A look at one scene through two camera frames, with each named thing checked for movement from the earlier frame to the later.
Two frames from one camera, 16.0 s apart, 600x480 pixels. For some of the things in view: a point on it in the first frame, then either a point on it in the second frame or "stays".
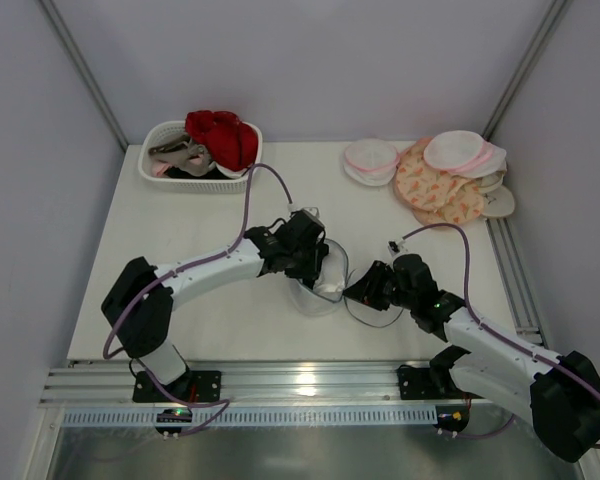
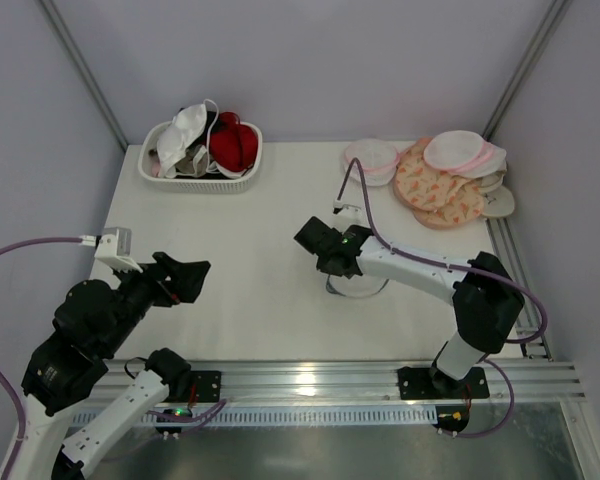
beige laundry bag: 498,199 stays
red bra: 232,145 stays
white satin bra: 330,286 -> 190,129
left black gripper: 315,260 -> 166,282
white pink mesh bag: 463,153 stays
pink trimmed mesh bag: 371,161 stays
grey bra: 184,154 stays
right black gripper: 376,285 -> 322,248
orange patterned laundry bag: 435,198 stays
